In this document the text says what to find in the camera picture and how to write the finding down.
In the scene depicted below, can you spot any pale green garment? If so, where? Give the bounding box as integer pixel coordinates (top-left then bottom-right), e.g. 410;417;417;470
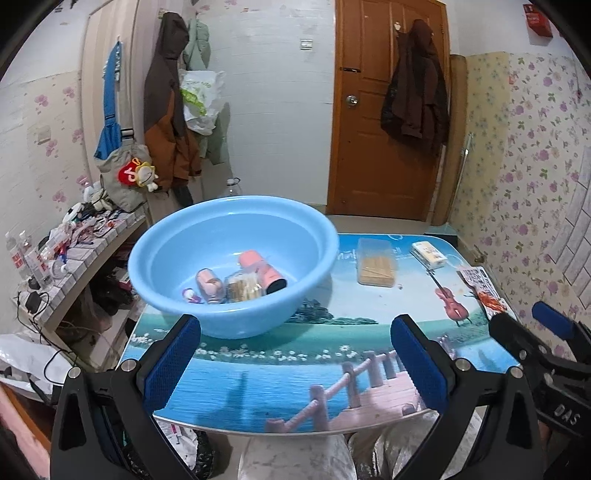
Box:
182;17;232;164

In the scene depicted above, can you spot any pale wooden wardrobe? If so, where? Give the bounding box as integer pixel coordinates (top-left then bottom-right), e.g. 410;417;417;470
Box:
81;0;195;222

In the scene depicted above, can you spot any red wall box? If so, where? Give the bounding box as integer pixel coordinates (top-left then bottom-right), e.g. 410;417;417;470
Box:
522;2;555;38

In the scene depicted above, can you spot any clear plastic toothpick box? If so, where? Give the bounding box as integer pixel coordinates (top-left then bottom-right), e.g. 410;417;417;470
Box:
357;237;399;288

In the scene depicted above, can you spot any white and yellow small box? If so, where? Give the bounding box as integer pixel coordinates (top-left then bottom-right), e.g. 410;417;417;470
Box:
410;240;448;269

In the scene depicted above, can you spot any white tiled side counter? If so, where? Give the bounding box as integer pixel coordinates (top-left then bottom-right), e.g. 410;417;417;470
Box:
14;203;151;333

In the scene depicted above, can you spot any pile of small clutter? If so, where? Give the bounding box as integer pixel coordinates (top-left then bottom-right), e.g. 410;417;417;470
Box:
46;182;139;259

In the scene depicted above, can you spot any black charger with cables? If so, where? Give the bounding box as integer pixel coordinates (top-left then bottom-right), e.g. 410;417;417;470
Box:
14;286;93;384

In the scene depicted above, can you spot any black trash bag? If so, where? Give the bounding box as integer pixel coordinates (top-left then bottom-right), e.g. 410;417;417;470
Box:
157;418;218;480

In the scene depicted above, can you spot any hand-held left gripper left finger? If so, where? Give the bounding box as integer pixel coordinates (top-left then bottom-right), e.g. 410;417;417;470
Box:
50;314;202;480

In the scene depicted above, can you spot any small pink bottle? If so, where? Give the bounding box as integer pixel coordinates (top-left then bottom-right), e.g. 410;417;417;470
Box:
196;268;225;304

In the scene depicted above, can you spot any brown and orange jacket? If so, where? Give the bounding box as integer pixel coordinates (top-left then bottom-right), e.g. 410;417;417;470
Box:
143;12;204;206

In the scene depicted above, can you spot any blue cloth bag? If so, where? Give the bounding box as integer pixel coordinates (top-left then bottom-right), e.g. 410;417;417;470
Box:
93;39;124;160

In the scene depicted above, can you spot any red and yellow plush toy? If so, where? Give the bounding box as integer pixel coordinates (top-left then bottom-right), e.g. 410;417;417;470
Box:
116;157;160;192

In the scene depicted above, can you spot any clear jar of sticks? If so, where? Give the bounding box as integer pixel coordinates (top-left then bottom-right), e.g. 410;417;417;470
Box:
224;270;269;303

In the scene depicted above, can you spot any pink cloth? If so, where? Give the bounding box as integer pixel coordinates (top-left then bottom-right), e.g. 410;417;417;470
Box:
0;383;51;480

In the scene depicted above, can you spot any pink cylindrical cup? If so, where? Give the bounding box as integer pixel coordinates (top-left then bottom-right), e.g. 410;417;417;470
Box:
239;250;288;295

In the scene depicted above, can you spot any crumpled white plastic bag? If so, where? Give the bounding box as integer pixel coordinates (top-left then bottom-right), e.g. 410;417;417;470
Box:
0;335;70;398

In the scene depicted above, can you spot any dark brown hanging jacket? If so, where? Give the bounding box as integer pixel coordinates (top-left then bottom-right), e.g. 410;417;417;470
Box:
381;19;451;158

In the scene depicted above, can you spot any chicken wing snack packet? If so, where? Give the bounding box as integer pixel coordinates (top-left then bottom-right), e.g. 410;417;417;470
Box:
457;266;520;324

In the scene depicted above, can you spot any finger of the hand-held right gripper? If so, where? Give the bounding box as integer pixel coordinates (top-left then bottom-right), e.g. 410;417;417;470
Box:
488;313;560;385
531;301;591;352

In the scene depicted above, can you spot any light blue plastic basin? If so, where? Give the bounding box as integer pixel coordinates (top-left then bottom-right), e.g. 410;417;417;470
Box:
128;196;340;340

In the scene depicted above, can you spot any clear bottle with red label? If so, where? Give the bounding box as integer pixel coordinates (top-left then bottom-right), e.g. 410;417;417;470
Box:
21;231;51;287
4;232;26;278

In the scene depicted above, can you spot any white plastic bag green print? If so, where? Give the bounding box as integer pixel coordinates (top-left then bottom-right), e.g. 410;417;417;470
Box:
179;69;226;136

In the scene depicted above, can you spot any brown wooden door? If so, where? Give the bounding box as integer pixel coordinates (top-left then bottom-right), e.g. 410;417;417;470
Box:
327;0;451;221

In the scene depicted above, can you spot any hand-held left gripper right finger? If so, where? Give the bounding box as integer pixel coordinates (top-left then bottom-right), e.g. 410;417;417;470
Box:
390;314;541;480

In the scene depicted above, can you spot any grey shoulder bag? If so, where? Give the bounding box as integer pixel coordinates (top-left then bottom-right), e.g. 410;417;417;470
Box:
98;141;151;213

